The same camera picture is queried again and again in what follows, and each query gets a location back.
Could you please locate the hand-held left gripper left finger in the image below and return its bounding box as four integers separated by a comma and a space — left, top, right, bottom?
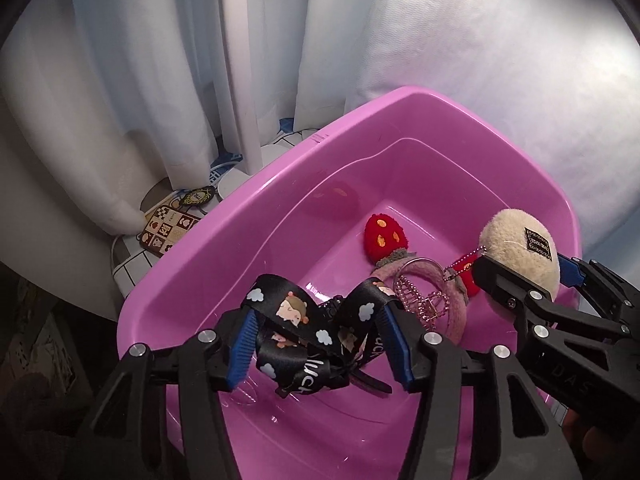
62, 307, 258, 480

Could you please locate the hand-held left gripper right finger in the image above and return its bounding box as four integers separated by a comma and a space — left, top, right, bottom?
377, 302, 571, 480

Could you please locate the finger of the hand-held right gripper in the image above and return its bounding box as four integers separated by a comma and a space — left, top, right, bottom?
472, 255, 628, 341
557, 255, 640, 321

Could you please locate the beige plush hair clip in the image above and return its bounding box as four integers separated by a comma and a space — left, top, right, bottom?
479, 208, 561, 316

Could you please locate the black printed lanyard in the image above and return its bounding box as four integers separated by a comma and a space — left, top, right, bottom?
241, 274, 401, 401

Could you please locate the pink plastic basin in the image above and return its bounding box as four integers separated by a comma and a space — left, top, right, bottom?
117, 86, 583, 480

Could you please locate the person's right hand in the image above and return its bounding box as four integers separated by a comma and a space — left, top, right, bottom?
560, 405, 608, 468

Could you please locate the red mushroom plush charm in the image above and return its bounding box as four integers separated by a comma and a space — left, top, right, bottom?
364, 214, 411, 263

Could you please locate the brown patterned card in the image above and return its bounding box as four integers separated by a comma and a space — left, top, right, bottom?
139, 205, 203, 259

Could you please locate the white curtain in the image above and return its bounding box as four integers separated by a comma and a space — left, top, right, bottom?
0, 0, 640, 321

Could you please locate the red plush charm with chain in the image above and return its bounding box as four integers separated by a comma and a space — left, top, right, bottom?
442, 245, 483, 297

